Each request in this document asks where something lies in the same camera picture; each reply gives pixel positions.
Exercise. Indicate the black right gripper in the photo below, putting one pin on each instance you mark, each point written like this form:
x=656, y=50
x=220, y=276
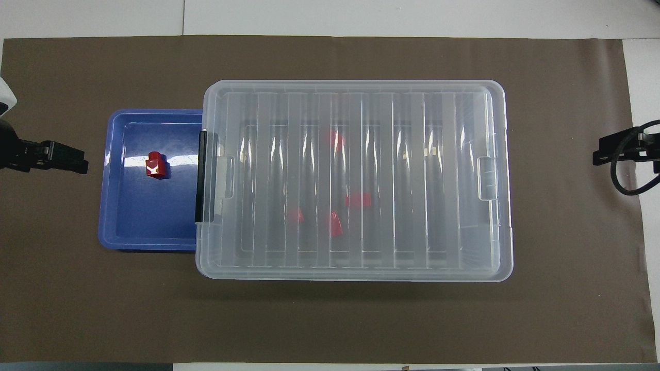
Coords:
x=650, y=152

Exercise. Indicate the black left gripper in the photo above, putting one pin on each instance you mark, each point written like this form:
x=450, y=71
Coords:
x=20, y=153

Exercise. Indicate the red plastic block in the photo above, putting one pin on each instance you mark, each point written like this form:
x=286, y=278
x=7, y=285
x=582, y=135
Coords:
x=156, y=166
x=335, y=224
x=295, y=216
x=358, y=200
x=336, y=140

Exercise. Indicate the clear ribbed box lid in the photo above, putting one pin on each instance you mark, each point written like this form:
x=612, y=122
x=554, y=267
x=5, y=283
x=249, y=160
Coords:
x=386, y=232

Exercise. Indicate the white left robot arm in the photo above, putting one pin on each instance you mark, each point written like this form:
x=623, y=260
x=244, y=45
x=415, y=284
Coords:
x=4, y=98

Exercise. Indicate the blue plastic tray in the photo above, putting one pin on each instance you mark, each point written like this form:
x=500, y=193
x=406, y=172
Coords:
x=149, y=216

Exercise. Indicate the clear plastic storage box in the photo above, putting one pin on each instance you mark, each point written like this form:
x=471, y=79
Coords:
x=361, y=260

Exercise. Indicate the brown table mat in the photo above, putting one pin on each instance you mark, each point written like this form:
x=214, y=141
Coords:
x=103, y=309

